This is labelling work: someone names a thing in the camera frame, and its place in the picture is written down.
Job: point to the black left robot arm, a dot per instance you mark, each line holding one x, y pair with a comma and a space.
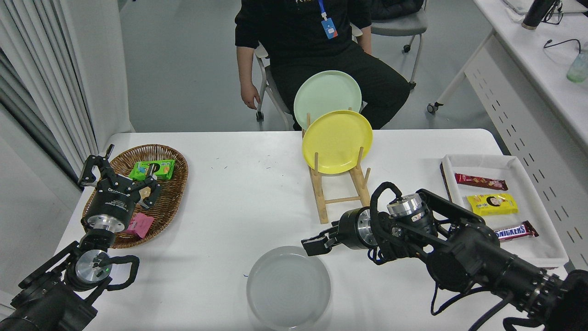
50, 299

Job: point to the black flask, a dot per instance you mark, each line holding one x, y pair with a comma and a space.
535, 14

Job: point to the grey white curtain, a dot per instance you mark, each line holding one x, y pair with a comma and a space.
27, 69

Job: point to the white side desk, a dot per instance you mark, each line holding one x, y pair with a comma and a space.
528, 59

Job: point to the brown Snickers bar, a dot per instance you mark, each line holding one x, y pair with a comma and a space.
514, 232

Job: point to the grey plate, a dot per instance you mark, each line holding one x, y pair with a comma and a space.
287, 289

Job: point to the grey wheeled office chair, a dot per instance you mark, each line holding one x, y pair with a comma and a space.
399, 27

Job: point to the yellow plate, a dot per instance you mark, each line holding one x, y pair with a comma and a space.
337, 140

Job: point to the red snack bar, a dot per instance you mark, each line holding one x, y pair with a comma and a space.
480, 181

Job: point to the green snack packet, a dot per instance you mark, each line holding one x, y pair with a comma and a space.
138, 173

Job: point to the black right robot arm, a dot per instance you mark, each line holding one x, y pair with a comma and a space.
473, 262

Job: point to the person's left forearm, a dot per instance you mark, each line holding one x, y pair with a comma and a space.
365, 43

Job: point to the grey chair with beige armrest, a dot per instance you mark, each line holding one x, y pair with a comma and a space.
260, 114

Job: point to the black garment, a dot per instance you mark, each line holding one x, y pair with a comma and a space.
399, 9

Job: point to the brown wicker basket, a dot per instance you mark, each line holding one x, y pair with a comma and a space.
172, 197

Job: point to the white rectangular tray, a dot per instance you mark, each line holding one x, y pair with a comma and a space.
482, 165

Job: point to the person's right forearm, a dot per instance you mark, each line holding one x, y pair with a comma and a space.
245, 64

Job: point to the wooden plate rack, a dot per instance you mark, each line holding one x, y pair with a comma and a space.
321, 211

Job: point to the person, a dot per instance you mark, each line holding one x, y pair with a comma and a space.
298, 37

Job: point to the person's right hand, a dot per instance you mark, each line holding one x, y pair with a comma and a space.
250, 96

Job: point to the translucent green bottle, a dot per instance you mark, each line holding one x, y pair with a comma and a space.
578, 69

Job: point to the pink snack packet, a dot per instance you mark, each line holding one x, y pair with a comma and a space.
140, 225

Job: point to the pale green plate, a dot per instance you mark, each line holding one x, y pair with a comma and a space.
326, 94

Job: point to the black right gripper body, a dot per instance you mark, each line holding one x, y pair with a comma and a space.
350, 229

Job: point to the yellow snack packet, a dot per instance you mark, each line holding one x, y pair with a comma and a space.
491, 204

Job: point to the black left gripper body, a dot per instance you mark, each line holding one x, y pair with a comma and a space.
112, 200

